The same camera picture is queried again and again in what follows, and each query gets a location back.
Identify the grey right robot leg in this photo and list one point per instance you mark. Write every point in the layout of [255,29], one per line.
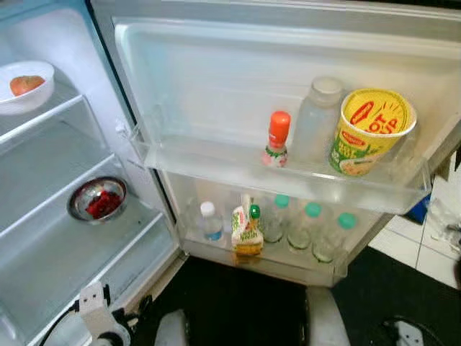
[328,317]

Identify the glass fridge shelf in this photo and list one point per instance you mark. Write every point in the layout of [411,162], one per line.
[65,169]
[43,119]
[108,245]

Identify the small bottle with orange cap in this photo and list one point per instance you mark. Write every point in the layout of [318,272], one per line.
[279,137]

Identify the clear bottle with green cap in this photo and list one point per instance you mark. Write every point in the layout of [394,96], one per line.
[306,227]
[335,238]
[275,220]

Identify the silver fridge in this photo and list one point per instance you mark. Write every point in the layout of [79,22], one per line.
[72,144]

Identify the grey left robot leg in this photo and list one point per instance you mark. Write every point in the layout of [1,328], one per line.
[173,330]

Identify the clear bottle with blue label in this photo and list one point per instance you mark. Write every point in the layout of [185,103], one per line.
[211,223]

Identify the dark floor carpet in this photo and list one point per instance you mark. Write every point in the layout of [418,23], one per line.
[245,303]

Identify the yellow spout pouch green cap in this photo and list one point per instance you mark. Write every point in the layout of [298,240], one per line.
[247,231]

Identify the blue storage box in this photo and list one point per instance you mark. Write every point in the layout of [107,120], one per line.
[418,209]

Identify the yellow noodle cup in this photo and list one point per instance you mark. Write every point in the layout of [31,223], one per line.
[371,133]

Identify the steel bowl with red food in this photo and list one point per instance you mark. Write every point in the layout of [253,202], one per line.
[97,200]

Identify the silver fridge door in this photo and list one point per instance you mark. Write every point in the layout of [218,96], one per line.
[252,65]

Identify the white bowl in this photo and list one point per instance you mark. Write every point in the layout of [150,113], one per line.
[39,99]

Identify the clear fridge door bin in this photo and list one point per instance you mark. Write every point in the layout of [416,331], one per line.
[216,256]
[216,162]

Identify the grey robot leg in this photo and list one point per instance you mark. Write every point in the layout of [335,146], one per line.
[173,330]
[328,317]

